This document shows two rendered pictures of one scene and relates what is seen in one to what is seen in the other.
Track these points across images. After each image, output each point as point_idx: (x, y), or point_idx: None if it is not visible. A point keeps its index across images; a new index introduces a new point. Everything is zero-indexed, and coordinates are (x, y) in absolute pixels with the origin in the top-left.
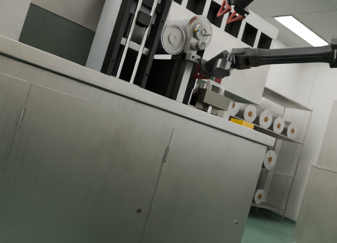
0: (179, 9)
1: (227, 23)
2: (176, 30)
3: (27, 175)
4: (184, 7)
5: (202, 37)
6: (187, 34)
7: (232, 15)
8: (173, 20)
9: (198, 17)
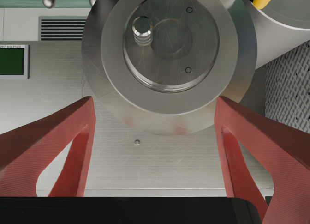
0: (115, 184)
1: (87, 97)
2: (299, 8)
3: None
4: (101, 196)
5: (163, 14)
6: (244, 7)
7: (71, 185)
8: (123, 151)
9: (206, 115)
